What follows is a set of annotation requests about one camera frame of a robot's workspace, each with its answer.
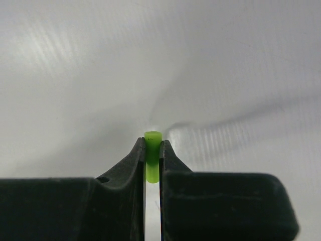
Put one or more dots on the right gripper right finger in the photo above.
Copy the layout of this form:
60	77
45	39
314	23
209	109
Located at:
221	206

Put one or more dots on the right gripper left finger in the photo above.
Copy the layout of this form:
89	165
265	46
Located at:
109	207

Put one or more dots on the light green pen cap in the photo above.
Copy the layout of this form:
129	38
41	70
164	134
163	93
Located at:
153	141

